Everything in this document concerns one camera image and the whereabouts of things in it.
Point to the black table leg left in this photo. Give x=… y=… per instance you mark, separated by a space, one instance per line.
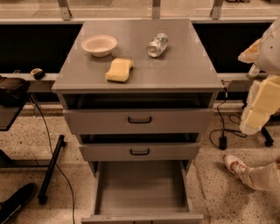
x=42 y=197

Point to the top grey drawer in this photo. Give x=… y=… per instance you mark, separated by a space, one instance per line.
x=138 y=121

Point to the crushed silver can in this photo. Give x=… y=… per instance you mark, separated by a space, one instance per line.
x=158 y=45

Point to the grey drawer cabinet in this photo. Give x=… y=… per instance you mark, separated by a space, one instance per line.
x=182 y=77

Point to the foam-covered gripper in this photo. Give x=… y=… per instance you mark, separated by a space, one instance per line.
x=270 y=55

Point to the tape measure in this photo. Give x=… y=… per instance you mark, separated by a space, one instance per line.
x=37 y=73

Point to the beige trouser leg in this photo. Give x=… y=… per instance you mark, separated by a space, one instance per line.
x=262 y=178

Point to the white red sneaker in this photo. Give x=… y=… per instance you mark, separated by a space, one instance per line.
x=234 y=165

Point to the yellow sponge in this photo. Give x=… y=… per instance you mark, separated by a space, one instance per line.
x=119 y=70

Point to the clear plastic bottle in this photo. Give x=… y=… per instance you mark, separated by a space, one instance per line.
x=253 y=71

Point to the black bag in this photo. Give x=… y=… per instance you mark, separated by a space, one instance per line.
x=13 y=90

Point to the white bowl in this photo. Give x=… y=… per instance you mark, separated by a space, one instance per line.
x=99 y=45

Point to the black shoe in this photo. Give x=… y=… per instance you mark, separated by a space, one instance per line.
x=16 y=201

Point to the middle grey drawer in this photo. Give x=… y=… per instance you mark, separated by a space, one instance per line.
x=128 y=147

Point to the bottom grey drawer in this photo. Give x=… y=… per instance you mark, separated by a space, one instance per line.
x=141 y=192

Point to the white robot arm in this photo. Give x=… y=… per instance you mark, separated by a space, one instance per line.
x=269 y=50

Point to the grey drawer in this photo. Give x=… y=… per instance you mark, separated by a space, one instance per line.
x=138 y=121
x=141 y=192
x=128 y=147

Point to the person's hand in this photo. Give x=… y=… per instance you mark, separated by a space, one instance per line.
x=278 y=159

